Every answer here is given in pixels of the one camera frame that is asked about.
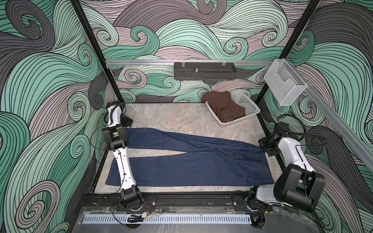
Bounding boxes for blue denim jeans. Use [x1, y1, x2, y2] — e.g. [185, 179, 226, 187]
[105, 127, 275, 187]

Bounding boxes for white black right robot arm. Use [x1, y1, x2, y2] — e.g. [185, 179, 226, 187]
[246, 137, 326, 213]

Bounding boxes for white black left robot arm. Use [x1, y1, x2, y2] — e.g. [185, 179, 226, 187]
[102, 101, 143, 210]

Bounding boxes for brown trousers in basket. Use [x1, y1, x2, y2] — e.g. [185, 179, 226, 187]
[201, 91, 246, 123]

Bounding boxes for white plastic laundry basket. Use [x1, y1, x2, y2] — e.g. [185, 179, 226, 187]
[205, 91, 260, 126]

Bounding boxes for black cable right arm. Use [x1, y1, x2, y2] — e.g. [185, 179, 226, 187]
[273, 113, 328, 145]

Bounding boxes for clear wire mesh bin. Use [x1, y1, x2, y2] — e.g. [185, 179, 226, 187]
[264, 59, 308, 106]

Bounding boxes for aluminium rail back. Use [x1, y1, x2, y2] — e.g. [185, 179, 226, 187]
[105, 59, 274, 67]

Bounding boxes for aluminium rail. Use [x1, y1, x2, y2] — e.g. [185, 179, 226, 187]
[290, 62, 373, 171]
[105, 59, 274, 67]

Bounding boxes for aluminium rail right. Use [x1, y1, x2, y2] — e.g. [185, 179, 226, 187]
[290, 62, 373, 171]

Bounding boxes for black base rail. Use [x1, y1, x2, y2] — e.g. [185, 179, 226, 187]
[78, 191, 291, 213]

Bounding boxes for red black wires connector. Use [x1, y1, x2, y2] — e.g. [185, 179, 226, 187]
[110, 203, 153, 230]

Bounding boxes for white slotted cable duct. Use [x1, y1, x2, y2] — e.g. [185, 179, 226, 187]
[82, 214, 252, 225]

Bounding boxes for black corner frame post left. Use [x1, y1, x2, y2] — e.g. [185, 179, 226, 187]
[70, 0, 124, 103]

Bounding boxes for black corner frame post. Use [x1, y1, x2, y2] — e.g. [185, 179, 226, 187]
[70, 0, 124, 103]
[255, 1, 319, 105]

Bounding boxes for black corner frame post right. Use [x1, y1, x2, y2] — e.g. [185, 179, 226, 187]
[255, 1, 319, 105]

